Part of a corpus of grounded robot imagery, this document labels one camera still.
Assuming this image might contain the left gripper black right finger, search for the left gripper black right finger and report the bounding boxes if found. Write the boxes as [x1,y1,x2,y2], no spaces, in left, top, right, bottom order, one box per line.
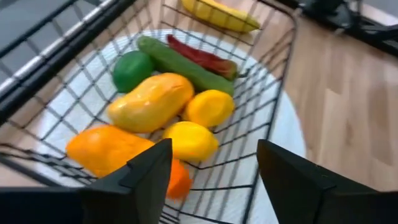
[257,139,398,224]

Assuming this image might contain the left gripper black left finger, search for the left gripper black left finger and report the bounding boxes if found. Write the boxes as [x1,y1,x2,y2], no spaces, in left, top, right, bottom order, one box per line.
[0,138,174,224]

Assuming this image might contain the small orange tomato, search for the small orange tomato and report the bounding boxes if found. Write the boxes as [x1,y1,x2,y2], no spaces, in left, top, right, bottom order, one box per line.
[166,158,193,200]

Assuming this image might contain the large orange mango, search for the large orange mango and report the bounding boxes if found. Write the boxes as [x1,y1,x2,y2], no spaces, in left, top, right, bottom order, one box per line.
[65,124,156,179]

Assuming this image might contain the yellow bell pepper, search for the yellow bell pepper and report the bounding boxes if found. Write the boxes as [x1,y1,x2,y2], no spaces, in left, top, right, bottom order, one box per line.
[162,120,220,162]

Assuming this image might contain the yellow-orange mango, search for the yellow-orange mango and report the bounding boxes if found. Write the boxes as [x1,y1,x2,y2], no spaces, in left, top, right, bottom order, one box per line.
[107,72,196,134]

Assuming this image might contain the yellow lemon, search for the yellow lemon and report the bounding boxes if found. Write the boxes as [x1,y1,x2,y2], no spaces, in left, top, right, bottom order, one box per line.
[182,89,236,128]

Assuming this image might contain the green lime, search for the green lime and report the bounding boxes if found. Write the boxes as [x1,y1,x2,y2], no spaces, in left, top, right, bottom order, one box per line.
[112,50,155,94]

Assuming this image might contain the green cucumber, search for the green cucumber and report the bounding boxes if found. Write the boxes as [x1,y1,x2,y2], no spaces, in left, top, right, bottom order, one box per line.
[137,35,235,96]

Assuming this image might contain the long dark red pepper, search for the long dark red pepper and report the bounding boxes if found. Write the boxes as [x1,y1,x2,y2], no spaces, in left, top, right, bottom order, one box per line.
[167,34,239,82]

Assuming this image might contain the yellow banana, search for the yellow banana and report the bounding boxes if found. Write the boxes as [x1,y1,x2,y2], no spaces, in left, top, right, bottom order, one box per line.
[181,0,261,34]

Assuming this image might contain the black wire basket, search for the black wire basket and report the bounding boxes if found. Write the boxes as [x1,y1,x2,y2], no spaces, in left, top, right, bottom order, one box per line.
[0,0,301,224]

